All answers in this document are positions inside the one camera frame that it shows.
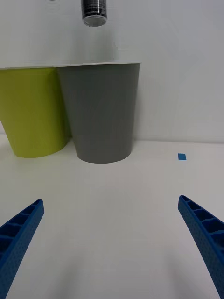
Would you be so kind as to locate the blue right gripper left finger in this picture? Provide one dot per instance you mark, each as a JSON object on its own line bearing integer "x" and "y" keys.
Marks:
{"x": 18, "y": 238}

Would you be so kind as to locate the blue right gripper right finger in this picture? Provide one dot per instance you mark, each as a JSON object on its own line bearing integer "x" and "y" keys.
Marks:
{"x": 205, "y": 233}

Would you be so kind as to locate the black drink can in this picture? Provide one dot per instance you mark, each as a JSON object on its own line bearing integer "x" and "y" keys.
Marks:
{"x": 94, "y": 11}

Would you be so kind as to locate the yellow-green plastic bin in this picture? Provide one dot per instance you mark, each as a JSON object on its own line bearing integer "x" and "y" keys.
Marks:
{"x": 32, "y": 112}

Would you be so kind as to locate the grey plastic bin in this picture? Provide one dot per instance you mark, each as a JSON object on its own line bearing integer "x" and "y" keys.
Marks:
{"x": 102, "y": 112}

